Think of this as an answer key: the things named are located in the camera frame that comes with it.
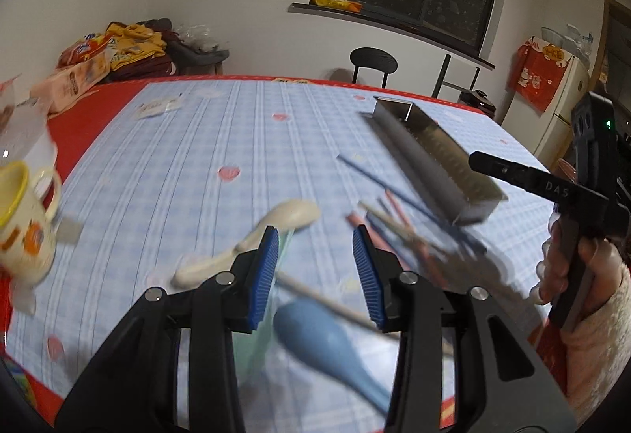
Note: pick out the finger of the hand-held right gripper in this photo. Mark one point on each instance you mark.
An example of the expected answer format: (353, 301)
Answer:
(532, 179)

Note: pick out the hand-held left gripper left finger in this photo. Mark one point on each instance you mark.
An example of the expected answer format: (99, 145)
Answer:
(263, 275)

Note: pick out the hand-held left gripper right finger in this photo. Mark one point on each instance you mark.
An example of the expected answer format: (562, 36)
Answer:
(367, 280)

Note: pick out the pink chopstick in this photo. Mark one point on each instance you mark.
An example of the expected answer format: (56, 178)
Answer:
(379, 236)
(397, 206)

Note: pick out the beige chopstick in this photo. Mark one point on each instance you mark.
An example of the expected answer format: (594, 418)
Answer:
(389, 221)

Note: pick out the white spoon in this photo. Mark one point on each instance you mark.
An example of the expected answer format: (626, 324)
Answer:
(291, 213)

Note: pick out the blue spoon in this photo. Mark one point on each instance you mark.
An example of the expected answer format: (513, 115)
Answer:
(310, 329)

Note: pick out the green spoon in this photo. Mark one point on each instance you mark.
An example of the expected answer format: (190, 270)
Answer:
(256, 349)

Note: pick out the blue chopstick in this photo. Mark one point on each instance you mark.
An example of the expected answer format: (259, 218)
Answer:
(394, 189)

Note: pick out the metal utensil box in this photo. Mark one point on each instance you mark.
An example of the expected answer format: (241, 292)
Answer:
(434, 157)

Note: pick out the person's right forearm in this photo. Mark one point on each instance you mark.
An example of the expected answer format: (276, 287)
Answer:
(601, 344)

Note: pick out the person's right hand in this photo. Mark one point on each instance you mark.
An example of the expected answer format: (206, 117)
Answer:
(552, 265)

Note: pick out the white fridge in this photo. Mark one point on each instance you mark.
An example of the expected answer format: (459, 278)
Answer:
(562, 117)

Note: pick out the black rice cooker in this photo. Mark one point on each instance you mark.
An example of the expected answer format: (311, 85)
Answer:
(475, 101)

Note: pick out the red printed bag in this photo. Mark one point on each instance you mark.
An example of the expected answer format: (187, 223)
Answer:
(535, 73)

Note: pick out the clear plastic boxes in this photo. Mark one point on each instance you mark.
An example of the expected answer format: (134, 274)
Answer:
(567, 41)

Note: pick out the blue plaid tablecloth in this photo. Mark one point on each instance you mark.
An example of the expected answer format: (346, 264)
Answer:
(197, 167)

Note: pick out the black metal stand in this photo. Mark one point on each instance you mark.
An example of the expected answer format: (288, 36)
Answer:
(445, 75)

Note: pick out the paper cards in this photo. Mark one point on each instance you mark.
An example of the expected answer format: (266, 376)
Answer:
(157, 107)

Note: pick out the black round chair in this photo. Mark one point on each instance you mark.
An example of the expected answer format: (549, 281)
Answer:
(373, 59)

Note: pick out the dark window sill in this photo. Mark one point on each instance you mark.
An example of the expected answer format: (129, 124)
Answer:
(384, 24)

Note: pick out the dark red cloth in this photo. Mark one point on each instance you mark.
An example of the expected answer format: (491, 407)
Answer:
(148, 67)

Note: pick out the red table cover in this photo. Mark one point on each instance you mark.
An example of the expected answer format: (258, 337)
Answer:
(79, 122)

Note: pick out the cream mug with yellow rim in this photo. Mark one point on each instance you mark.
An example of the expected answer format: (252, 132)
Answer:
(24, 226)

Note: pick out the yellow packet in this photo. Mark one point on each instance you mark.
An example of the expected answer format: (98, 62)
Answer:
(335, 2)

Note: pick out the pink tissue pack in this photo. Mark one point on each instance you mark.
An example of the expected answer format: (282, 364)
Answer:
(69, 83)

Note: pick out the clear plastic container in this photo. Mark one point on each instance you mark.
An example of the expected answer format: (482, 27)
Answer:
(24, 132)

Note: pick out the red snack bag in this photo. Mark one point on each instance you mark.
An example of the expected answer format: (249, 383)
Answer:
(81, 49)

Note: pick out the brown door frame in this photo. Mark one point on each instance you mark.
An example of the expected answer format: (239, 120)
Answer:
(611, 43)

